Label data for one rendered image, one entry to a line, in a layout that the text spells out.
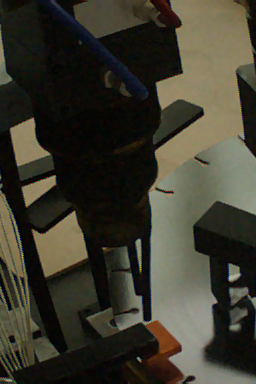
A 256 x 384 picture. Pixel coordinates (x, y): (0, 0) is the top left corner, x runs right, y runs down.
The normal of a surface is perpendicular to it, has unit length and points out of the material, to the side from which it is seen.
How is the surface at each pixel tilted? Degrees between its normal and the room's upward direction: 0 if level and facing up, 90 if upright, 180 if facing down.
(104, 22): 90
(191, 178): 0
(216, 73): 0
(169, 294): 0
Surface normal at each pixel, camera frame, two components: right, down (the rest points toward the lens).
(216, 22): -0.13, -0.79
